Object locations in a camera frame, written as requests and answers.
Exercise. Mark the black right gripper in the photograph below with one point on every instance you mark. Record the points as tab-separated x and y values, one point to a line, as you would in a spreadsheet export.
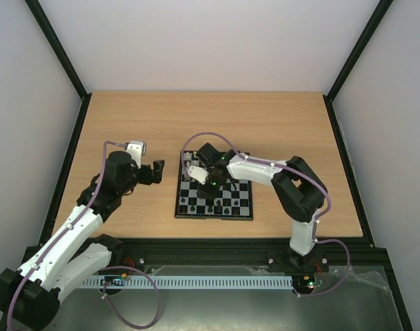
205	189

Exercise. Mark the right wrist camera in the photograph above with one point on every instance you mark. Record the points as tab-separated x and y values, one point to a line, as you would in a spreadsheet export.
198	174

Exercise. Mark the black frame post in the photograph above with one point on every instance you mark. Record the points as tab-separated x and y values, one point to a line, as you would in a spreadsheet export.
49	33
363	40

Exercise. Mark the black frame post right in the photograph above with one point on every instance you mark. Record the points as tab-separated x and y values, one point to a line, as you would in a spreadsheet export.
363	40

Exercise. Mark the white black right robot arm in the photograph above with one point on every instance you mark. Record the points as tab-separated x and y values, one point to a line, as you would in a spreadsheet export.
299	190

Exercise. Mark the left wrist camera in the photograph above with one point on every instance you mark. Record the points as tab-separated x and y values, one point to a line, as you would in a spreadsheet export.
136	148

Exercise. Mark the black frame post left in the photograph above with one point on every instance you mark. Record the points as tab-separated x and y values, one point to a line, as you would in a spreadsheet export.
49	33

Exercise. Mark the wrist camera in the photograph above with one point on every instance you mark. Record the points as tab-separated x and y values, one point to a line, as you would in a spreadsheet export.
136	148
198	174

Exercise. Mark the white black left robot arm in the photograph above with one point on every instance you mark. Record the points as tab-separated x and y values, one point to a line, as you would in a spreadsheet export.
33	294

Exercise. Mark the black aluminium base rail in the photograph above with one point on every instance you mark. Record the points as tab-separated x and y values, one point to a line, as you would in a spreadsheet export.
273	254

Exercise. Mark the black white chess board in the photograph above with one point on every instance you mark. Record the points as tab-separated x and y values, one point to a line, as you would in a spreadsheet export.
233	201

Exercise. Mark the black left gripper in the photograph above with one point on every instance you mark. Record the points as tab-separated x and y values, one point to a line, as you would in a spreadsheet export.
157	178

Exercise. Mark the light blue cable duct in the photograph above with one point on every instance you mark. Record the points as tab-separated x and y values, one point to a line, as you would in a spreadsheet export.
191	282

